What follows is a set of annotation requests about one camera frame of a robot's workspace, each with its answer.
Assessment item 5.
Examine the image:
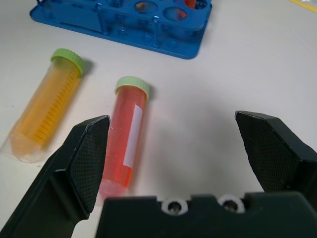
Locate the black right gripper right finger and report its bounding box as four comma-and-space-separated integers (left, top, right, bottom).
234, 111, 317, 193

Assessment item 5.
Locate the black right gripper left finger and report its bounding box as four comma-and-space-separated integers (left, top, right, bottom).
0, 115, 111, 238

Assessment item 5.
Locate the orange liquid centrifuge tube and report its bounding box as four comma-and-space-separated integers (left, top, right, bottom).
0, 48, 86, 164

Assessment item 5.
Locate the red liquid centrifuge tube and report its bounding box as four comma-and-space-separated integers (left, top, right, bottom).
99, 75, 151, 199

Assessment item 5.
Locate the blue tube rack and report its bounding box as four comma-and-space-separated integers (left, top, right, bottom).
29, 0, 213, 60

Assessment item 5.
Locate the yellow plastic bag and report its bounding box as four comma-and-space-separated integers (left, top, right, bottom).
290, 0, 317, 12

